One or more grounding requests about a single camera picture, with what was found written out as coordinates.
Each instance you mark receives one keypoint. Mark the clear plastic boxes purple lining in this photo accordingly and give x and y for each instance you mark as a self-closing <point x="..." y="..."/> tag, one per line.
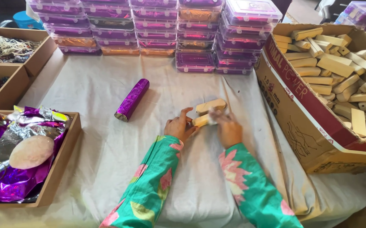
<point x="361" y="15"/>

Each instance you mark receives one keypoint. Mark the purple foil roll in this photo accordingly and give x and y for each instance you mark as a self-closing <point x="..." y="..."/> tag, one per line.
<point x="132" y="99"/>

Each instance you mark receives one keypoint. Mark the rounded wooden block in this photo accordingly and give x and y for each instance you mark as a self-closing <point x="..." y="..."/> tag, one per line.
<point x="210" y="106"/>

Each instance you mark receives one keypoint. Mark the wooden tray with purple foil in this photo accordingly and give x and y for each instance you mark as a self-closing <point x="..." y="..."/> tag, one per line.
<point x="21" y="158"/>

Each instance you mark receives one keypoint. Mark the white paper scrap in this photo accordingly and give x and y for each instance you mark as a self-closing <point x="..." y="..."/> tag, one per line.
<point x="213" y="117"/>

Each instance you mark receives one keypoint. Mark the person's left hand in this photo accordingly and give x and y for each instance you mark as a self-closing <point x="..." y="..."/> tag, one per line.
<point x="177" y="126"/>

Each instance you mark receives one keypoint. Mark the stack of purple plastic boxes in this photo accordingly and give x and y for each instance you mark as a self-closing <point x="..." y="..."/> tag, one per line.
<point x="157" y="31"/>

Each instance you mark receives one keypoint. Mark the white table cloth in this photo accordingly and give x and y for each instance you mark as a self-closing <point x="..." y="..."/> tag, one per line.
<point x="183" y="142"/>

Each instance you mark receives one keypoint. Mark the small wooden block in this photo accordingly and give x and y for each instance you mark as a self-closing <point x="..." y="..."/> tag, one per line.
<point x="201" y="120"/>

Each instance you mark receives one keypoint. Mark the person's right hand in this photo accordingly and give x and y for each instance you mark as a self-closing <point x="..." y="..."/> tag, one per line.
<point x="228" y="131"/>

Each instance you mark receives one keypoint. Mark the cardboard carton of wooden blocks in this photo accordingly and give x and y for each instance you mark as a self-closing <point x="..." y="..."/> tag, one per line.
<point x="325" y="95"/>

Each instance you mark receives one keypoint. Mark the blue plastic tub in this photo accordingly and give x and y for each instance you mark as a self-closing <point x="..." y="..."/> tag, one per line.
<point x="26" y="21"/>

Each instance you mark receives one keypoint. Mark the pink oval stone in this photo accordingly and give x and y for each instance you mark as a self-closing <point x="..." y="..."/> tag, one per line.
<point x="31" y="152"/>

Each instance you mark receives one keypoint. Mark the person's right fingers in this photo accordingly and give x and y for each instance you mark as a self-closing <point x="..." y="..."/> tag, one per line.
<point x="217" y="115"/>

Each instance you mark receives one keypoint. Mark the wooden tray with threads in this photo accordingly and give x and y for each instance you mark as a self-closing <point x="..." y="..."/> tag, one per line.
<point x="15" y="49"/>

